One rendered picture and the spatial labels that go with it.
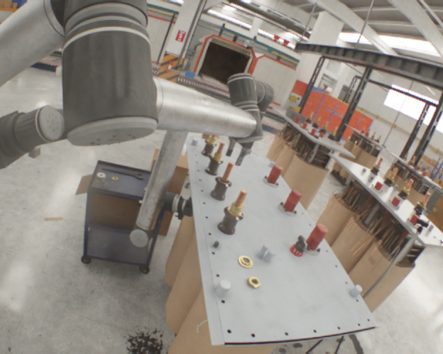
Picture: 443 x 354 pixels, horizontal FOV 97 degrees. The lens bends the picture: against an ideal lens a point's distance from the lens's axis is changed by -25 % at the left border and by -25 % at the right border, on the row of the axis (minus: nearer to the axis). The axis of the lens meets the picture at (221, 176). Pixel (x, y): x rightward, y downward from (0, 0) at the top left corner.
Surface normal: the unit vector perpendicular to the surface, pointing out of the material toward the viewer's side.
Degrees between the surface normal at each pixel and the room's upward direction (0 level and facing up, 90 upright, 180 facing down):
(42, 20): 109
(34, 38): 120
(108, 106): 59
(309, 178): 90
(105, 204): 90
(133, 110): 53
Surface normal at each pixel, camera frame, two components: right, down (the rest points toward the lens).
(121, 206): 0.25, 0.51
